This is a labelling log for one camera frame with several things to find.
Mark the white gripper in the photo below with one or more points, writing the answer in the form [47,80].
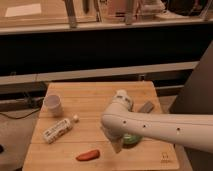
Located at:
[114,137]

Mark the red pepper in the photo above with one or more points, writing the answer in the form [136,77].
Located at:
[90,155]

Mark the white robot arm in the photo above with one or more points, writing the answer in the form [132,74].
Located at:
[192,131]

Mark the green frying pan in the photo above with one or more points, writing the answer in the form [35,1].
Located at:
[130,139]

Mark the white plastic bottle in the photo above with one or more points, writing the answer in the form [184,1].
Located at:
[60,128]

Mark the white paper cup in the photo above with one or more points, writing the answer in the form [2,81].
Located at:
[53,104]

